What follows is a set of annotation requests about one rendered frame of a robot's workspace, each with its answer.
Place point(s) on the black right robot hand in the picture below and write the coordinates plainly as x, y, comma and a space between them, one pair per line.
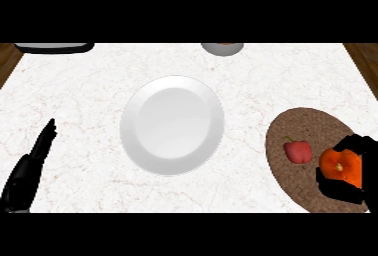
351, 193

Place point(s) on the red bell pepper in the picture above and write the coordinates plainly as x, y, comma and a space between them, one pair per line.
299, 151

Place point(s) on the orange squash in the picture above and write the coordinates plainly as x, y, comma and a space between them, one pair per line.
342, 166

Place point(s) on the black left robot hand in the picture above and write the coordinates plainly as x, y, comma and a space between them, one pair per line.
24, 176

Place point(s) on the brown woven placemat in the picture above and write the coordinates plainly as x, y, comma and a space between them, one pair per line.
308, 133

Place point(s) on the grey bowl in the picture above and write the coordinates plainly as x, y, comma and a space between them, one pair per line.
222, 49

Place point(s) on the black and grey appliance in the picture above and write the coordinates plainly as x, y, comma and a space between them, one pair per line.
54, 47

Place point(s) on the white oval plate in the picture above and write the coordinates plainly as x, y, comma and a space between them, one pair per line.
172, 125

